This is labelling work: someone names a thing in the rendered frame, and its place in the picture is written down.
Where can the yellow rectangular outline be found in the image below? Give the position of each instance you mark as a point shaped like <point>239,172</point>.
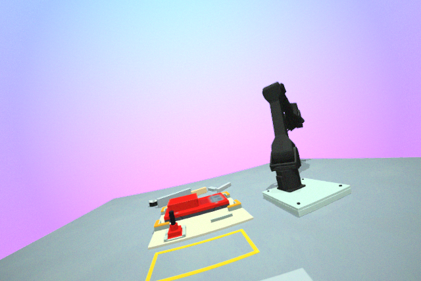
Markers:
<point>208,268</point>

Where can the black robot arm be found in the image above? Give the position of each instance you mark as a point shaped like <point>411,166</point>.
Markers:
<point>284,155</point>

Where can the small black toy tyre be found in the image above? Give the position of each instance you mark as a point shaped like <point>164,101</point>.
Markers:
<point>153,203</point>

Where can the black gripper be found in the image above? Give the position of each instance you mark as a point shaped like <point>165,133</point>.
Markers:
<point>290,128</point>

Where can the tan rectangular block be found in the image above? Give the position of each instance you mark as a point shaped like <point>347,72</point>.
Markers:
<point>200,191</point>

